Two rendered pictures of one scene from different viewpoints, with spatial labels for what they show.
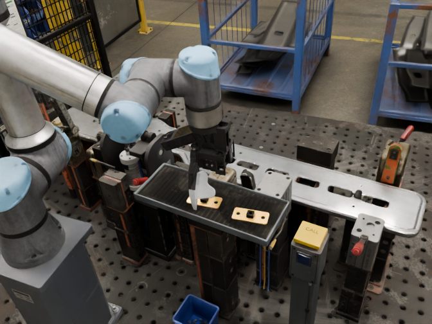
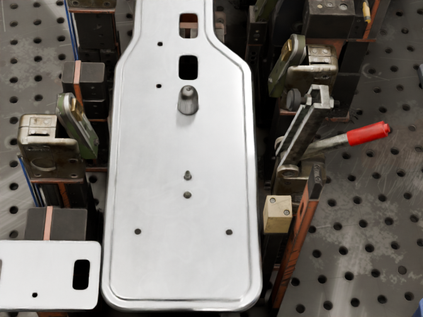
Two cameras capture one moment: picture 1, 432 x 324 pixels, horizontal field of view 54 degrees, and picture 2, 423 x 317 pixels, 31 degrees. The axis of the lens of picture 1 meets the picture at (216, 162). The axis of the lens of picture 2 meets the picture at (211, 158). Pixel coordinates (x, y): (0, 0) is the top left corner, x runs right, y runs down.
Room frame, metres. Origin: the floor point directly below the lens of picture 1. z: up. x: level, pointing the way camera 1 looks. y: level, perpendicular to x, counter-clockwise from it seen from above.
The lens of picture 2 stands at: (1.72, 0.88, 1.98)
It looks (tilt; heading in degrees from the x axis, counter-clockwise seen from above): 60 degrees down; 233
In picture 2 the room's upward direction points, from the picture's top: 5 degrees clockwise
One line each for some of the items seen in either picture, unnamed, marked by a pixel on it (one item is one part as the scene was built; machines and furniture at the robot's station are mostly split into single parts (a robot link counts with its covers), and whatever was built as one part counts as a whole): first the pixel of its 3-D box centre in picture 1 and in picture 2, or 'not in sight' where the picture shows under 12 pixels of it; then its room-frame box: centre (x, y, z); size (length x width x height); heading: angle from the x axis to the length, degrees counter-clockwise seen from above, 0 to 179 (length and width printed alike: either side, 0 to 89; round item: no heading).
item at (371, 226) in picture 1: (358, 270); not in sight; (0.72, -0.37, 0.88); 0.11 x 0.10 x 0.36; 148
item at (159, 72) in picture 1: (148, 81); not in sight; (0.77, 0.12, 1.50); 0.11 x 0.11 x 0.08; 76
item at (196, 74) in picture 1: (198, 78); not in sight; (0.76, 0.02, 1.50); 0.09 x 0.08 x 0.11; 76
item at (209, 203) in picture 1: (204, 198); not in sight; (0.77, 0.04, 1.17); 0.08 x 0.04 x 0.01; 67
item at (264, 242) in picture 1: (209, 200); not in sight; (0.77, 0.02, 1.16); 0.37 x 0.14 x 0.02; 58
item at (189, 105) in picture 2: not in sight; (188, 100); (1.36, 0.33, 1.02); 0.03 x 0.03 x 0.07
